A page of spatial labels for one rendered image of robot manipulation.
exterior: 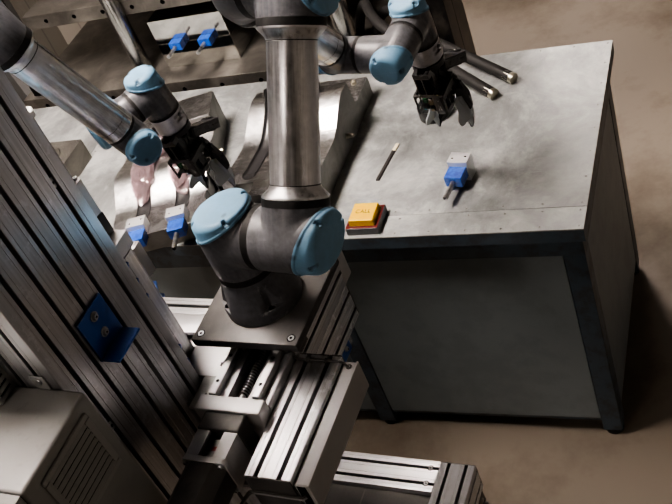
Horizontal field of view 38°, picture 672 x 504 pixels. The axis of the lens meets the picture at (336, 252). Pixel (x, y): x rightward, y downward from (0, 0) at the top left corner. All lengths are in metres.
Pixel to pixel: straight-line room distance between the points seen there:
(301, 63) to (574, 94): 1.03
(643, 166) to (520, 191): 1.30
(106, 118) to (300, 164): 0.51
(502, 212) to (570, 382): 0.59
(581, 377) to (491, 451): 0.37
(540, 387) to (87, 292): 1.37
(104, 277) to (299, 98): 0.43
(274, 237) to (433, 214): 0.69
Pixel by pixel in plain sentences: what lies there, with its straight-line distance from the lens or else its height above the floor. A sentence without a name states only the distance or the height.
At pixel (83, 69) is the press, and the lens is 3.56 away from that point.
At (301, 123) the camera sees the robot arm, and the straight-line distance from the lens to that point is 1.58.
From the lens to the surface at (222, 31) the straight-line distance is 3.12.
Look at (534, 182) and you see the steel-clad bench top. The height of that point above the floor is 0.80.
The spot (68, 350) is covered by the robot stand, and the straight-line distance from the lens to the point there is 1.59.
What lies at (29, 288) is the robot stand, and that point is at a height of 1.39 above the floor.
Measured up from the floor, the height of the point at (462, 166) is 0.84.
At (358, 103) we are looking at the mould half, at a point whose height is 0.85.
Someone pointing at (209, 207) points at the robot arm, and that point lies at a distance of 1.70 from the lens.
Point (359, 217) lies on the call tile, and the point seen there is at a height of 0.84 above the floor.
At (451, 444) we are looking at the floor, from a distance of 2.79.
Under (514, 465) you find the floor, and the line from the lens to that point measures 2.71.
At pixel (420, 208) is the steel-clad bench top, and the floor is 0.80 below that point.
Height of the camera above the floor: 2.20
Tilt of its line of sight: 39 degrees down
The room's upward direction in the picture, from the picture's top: 24 degrees counter-clockwise
